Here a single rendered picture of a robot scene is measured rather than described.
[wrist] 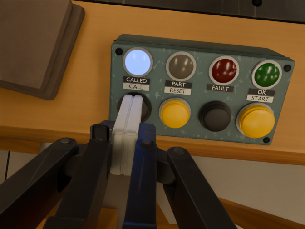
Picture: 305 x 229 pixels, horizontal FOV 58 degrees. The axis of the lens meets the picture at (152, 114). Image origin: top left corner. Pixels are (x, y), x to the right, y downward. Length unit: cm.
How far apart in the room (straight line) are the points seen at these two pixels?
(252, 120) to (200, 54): 7
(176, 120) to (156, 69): 5
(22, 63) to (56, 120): 6
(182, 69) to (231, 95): 5
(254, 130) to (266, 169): 103
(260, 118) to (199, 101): 5
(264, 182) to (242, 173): 10
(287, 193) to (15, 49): 119
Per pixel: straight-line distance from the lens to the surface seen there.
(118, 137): 16
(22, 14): 29
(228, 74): 23
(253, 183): 125
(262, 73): 24
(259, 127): 25
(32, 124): 28
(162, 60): 23
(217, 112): 23
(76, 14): 29
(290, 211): 132
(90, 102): 27
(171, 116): 23
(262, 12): 33
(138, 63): 22
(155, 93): 23
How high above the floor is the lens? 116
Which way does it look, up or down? 78 degrees down
